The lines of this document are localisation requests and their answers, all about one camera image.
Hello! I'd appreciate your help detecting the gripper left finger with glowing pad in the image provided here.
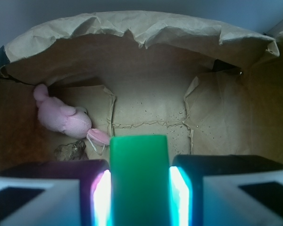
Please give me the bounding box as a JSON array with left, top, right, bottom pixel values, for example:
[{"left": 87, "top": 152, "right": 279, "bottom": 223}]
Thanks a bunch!
[{"left": 0, "top": 160, "right": 110, "bottom": 226}]

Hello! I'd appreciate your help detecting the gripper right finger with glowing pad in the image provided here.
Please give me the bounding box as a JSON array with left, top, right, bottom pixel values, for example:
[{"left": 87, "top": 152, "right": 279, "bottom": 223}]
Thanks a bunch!
[{"left": 170, "top": 155, "right": 283, "bottom": 226}]

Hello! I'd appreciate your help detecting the green rectangular block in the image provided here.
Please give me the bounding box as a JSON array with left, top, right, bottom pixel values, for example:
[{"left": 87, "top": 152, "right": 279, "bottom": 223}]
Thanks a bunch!
[{"left": 110, "top": 135, "right": 171, "bottom": 226}]

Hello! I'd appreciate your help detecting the brown rock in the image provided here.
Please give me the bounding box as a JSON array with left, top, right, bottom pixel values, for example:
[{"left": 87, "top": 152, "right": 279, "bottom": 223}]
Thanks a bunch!
[{"left": 54, "top": 140, "right": 88, "bottom": 161}]

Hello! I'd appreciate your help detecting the pink plush bunny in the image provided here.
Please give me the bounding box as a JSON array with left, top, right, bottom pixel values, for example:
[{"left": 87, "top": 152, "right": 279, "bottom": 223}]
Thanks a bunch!
[{"left": 33, "top": 84, "right": 110, "bottom": 155}]

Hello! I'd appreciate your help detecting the brown paper bag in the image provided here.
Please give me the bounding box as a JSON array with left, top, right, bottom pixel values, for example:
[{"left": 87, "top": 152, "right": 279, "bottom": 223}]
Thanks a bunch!
[{"left": 0, "top": 11, "right": 283, "bottom": 171}]

